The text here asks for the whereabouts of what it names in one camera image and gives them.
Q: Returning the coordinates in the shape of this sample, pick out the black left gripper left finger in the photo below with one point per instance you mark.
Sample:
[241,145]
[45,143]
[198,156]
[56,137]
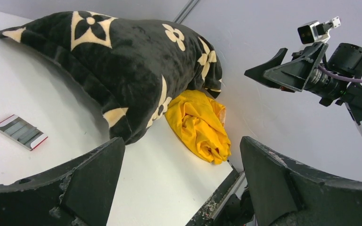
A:
[79,192]

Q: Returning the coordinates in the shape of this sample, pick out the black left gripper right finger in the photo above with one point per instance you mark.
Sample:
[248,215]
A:
[286,192]

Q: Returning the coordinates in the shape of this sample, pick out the open staple box with staples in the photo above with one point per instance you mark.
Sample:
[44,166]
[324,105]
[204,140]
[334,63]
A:
[22,132]

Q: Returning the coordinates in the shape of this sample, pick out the yellow crumpled cloth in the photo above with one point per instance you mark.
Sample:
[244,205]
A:
[198,121]

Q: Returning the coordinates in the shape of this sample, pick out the black floral plush pillow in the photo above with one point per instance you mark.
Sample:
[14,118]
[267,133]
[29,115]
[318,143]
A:
[133,69]

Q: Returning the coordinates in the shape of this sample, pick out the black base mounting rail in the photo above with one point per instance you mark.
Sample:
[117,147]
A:
[229,205]

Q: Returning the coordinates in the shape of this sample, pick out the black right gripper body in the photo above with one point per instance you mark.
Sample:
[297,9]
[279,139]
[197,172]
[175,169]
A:
[339,79]

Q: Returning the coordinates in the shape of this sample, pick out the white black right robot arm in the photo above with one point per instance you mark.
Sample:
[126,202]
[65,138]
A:
[256,73]

